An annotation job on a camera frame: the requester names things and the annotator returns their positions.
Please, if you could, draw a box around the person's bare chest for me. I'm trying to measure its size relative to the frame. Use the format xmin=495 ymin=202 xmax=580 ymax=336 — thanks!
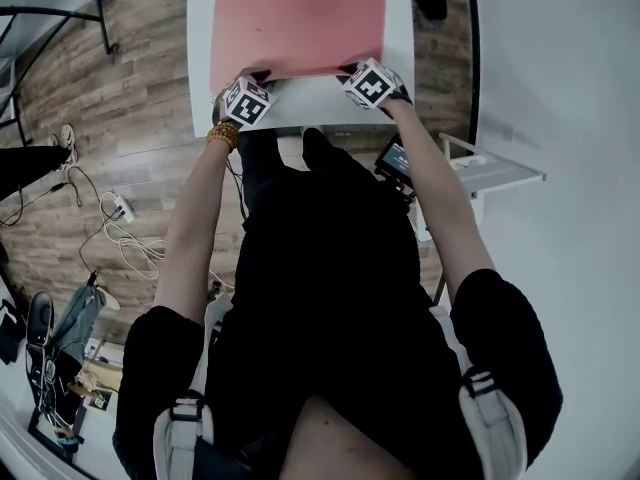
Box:
xmin=288 ymin=394 xmax=419 ymax=480

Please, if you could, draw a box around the white metal shelf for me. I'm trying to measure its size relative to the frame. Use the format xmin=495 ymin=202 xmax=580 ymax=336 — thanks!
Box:
xmin=438 ymin=131 xmax=548 ymax=200

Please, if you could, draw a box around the white desk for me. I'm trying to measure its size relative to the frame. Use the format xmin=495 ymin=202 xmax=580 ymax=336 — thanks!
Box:
xmin=187 ymin=0 xmax=417 ymax=137

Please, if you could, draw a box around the wooden bead bracelet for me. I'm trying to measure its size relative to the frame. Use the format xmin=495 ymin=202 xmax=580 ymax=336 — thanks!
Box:
xmin=205 ymin=121 xmax=242 ymax=152

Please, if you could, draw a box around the person's right forearm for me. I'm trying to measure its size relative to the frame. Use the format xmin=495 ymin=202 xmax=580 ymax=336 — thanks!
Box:
xmin=379 ymin=98 xmax=497 ymax=319

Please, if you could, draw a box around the black edge strip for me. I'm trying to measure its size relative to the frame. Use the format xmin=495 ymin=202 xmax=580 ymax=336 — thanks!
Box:
xmin=464 ymin=0 xmax=483 ymax=145

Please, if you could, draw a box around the small black monitor screen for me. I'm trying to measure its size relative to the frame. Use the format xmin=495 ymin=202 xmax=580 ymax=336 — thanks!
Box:
xmin=373 ymin=132 xmax=419 ymax=205

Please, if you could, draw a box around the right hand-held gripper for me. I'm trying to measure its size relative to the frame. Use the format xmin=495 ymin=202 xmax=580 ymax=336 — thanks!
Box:
xmin=335 ymin=57 xmax=414 ymax=119

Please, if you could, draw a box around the white power strip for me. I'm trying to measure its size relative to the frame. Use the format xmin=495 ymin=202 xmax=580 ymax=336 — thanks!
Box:
xmin=110 ymin=192 xmax=138 ymax=226

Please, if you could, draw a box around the white shoulder strap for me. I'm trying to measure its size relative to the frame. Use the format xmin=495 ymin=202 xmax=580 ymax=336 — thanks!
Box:
xmin=151 ymin=297 xmax=236 ymax=480
xmin=428 ymin=304 xmax=527 ymax=480

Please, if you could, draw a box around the grey cloth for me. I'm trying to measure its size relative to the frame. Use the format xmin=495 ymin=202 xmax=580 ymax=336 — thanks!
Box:
xmin=51 ymin=284 xmax=110 ymax=365

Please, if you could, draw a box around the person's black clothing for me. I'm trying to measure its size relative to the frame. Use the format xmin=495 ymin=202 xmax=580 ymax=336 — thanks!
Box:
xmin=112 ymin=127 xmax=564 ymax=480

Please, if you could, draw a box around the white cable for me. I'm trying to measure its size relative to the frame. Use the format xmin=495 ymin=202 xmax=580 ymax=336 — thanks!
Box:
xmin=78 ymin=190 xmax=167 ymax=282

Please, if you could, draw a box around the person's left forearm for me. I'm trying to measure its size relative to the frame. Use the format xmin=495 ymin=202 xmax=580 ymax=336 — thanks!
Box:
xmin=153 ymin=126 xmax=241 ymax=330

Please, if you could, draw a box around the black chair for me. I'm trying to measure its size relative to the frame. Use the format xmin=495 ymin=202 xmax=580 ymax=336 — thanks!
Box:
xmin=23 ymin=290 xmax=57 ymax=357

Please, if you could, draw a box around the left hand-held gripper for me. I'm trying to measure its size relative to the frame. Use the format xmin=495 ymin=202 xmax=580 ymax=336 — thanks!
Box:
xmin=209 ymin=69 xmax=279 ymax=130

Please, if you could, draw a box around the pink mouse pad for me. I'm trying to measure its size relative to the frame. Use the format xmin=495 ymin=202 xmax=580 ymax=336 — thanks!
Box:
xmin=209 ymin=0 xmax=389 ymax=92

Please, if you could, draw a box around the cardboard box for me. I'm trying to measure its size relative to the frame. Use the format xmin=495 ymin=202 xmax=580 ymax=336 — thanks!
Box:
xmin=73 ymin=337 xmax=125 ymax=415

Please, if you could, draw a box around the black cable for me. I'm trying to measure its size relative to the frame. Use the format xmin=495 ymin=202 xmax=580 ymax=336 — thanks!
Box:
xmin=0 ymin=165 xmax=102 ymax=229

